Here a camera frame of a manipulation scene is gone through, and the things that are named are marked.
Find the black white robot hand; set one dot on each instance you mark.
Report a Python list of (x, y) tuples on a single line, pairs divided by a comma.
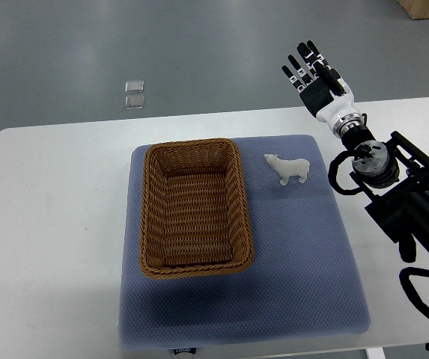
[(323, 91)]

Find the white bear figurine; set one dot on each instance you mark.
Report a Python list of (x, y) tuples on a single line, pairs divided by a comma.
[(289, 168)]

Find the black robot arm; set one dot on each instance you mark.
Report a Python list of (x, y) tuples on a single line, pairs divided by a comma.
[(395, 177)]

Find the brown wicker basket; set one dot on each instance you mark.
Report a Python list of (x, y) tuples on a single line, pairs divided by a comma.
[(194, 213)]

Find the wooden box corner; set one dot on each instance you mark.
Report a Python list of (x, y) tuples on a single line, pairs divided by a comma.
[(416, 9)]

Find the upper clear floor tile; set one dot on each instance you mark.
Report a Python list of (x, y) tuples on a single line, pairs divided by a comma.
[(134, 86)]

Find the clear floor tile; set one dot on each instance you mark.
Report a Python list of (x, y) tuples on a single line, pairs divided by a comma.
[(134, 86), (134, 101)]

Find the lower clear floor tile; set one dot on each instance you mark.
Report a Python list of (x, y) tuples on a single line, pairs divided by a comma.
[(134, 101)]

